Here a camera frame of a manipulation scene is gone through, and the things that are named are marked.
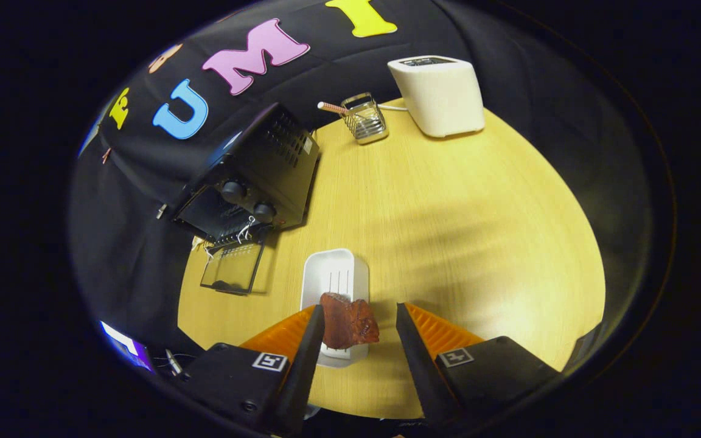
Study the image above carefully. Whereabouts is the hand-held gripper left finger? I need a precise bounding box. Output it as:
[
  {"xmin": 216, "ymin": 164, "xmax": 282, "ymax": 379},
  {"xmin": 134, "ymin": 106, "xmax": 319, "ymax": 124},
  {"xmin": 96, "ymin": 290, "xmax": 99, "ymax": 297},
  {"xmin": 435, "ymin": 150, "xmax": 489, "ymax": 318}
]
[{"xmin": 180, "ymin": 304, "xmax": 326, "ymax": 437}]

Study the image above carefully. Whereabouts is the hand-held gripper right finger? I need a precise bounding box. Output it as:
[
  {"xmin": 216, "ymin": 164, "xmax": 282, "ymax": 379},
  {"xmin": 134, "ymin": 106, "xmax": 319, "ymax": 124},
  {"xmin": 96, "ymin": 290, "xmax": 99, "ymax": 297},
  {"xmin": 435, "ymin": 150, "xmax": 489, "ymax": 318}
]
[{"xmin": 396, "ymin": 302, "xmax": 563, "ymax": 428}]

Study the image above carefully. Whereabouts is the red meat steak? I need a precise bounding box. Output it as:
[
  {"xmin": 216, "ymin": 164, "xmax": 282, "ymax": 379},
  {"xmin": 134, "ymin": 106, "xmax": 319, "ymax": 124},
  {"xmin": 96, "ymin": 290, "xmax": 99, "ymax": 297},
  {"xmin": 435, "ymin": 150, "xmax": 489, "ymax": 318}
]
[{"xmin": 320, "ymin": 292, "xmax": 380, "ymax": 350}]

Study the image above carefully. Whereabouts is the black toaster oven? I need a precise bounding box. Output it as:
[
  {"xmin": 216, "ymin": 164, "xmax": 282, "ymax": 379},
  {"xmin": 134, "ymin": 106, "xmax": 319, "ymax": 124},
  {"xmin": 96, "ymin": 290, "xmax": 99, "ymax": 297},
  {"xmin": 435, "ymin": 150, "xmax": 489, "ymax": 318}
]
[{"xmin": 171, "ymin": 102, "xmax": 321, "ymax": 296}]

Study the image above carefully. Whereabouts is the white bread toaster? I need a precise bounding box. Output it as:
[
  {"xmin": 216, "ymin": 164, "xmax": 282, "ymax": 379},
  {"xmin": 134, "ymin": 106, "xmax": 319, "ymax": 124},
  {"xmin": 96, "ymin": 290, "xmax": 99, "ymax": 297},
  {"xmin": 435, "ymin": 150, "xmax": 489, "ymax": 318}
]
[{"xmin": 387, "ymin": 55, "xmax": 486, "ymax": 139}]

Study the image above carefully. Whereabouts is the white plastic tray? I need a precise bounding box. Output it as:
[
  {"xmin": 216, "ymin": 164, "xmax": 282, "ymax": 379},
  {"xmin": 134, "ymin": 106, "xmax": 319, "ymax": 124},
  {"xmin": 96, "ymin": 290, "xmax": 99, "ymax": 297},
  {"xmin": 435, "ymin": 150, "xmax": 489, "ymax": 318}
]
[{"xmin": 300, "ymin": 248, "xmax": 370, "ymax": 369}]

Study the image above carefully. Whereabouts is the bright bluish panel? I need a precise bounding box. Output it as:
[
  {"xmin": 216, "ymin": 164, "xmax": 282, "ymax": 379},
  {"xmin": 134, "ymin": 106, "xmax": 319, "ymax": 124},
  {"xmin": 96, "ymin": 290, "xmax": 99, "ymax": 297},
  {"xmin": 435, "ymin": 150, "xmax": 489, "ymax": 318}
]
[{"xmin": 100, "ymin": 321, "xmax": 155, "ymax": 372}]

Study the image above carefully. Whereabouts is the metal wire basket holder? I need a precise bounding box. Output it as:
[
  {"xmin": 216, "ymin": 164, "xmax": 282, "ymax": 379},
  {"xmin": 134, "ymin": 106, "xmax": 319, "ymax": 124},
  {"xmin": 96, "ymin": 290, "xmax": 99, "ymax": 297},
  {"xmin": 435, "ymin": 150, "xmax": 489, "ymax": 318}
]
[{"xmin": 341, "ymin": 92, "xmax": 389, "ymax": 145}]

